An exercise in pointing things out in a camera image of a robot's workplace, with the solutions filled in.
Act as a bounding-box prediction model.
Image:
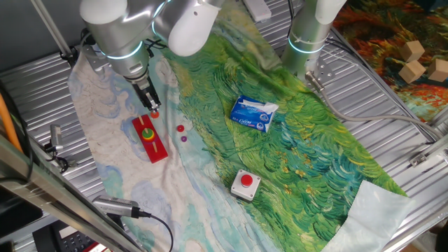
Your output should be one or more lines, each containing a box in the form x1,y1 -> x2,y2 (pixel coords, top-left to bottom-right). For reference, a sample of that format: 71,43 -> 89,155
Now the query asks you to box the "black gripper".
131,75 -> 162,113

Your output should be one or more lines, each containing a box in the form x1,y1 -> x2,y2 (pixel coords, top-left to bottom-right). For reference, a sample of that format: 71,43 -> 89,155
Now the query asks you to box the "red Hanoi board with pegs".
132,114 -> 169,165

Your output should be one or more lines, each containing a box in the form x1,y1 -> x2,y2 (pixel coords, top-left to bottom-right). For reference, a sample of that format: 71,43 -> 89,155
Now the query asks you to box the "black pole clamp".
58,45 -> 81,67

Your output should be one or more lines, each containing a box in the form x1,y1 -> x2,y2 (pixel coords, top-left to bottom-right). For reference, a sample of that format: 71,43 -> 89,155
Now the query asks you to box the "blue tissue pack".
230,94 -> 280,133

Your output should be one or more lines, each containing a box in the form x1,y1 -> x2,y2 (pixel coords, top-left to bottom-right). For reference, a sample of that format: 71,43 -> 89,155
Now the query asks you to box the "grey metal pole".
29,0 -> 76,59

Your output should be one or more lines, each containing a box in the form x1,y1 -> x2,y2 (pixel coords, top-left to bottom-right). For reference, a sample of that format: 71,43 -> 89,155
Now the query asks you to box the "grey box with red button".
230,169 -> 262,202

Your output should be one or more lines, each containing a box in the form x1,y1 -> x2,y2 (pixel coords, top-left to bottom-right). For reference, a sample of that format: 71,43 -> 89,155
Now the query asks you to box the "painted landscape print cloth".
68,6 -> 417,252

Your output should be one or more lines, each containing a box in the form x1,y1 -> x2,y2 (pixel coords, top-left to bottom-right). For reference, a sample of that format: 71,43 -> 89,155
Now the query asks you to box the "white power strip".
244,0 -> 272,22

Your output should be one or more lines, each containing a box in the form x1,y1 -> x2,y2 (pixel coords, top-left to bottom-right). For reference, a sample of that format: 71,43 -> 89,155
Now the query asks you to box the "orange pole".
0,92 -> 24,153

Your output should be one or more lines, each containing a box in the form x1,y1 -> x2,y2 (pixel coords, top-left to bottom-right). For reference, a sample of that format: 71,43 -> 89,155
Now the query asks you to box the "black card terminal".
33,220 -> 116,252

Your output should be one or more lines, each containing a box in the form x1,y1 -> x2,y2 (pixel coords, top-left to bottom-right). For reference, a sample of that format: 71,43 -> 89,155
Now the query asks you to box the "black box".
0,185 -> 43,239

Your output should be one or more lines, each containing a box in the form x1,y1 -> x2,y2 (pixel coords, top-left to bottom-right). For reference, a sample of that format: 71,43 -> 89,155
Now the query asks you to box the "orange painted print cloth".
332,0 -> 448,123

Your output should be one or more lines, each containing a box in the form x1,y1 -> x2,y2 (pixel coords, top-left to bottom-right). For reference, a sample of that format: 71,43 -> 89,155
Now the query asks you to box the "wooden cube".
427,58 -> 448,83
398,59 -> 427,84
400,41 -> 426,63

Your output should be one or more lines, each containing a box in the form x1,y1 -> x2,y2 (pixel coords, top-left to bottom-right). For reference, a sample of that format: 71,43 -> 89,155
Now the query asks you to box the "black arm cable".
143,37 -> 168,50

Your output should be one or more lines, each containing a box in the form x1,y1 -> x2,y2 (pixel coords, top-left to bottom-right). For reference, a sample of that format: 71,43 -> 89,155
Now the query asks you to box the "small silver camera on mount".
42,124 -> 78,175

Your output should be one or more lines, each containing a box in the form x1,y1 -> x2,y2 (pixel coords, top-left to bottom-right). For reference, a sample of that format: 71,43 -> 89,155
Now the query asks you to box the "black camera cable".
138,209 -> 175,252

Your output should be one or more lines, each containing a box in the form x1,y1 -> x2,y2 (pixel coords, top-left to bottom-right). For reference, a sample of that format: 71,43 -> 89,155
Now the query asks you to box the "thick black cable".
0,80 -> 34,185

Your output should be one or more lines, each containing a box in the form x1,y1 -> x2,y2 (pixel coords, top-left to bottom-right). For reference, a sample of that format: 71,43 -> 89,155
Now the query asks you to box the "aluminium frame bar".
0,134 -> 144,252

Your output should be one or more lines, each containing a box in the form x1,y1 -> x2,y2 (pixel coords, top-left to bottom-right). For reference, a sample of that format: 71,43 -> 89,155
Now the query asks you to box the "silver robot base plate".
303,57 -> 337,85

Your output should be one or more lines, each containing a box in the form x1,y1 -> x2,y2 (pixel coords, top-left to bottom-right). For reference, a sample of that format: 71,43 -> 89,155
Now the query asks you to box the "grey corrugated hose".
304,71 -> 447,141

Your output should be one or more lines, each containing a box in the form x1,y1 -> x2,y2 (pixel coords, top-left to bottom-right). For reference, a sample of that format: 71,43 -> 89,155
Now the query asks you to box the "black base cable bundle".
323,36 -> 437,145

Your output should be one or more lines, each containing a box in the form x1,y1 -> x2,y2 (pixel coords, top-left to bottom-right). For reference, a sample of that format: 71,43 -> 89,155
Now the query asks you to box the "aluminium corner bracket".
409,134 -> 448,168

